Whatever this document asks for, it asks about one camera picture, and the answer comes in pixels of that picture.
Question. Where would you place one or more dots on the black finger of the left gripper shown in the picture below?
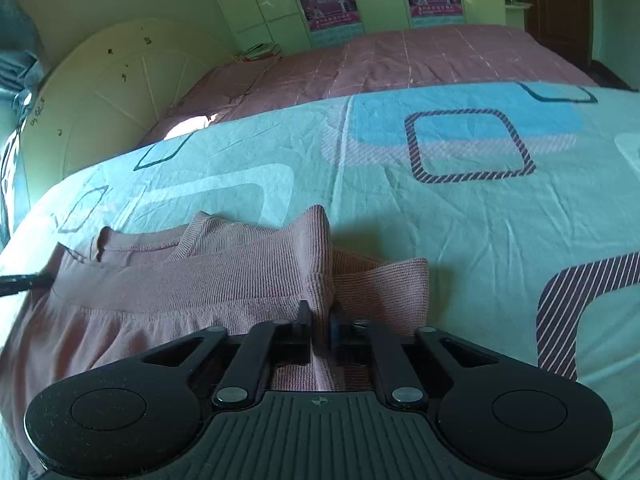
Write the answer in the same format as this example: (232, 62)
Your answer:
(11, 285)

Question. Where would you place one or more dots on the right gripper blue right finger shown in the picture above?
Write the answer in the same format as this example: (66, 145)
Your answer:
(373, 345)

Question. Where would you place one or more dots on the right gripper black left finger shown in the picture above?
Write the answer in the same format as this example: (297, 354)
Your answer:
(267, 346)

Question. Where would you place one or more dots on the pink sweatshirt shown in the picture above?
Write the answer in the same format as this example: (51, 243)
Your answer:
(126, 293)

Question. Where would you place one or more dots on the cream curved headboard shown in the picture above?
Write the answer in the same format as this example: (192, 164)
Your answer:
(108, 94)

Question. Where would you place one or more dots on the light blue patterned bedsheet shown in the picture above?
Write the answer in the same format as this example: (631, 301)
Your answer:
(522, 197)

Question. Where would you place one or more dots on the stack of papers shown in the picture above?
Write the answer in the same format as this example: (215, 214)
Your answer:
(260, 52)

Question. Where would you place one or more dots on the maroon striped bedspread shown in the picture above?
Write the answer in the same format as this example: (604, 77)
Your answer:
(410, 58)

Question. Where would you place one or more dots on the dark wooden door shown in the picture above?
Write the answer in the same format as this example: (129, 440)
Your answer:
(564, 27)

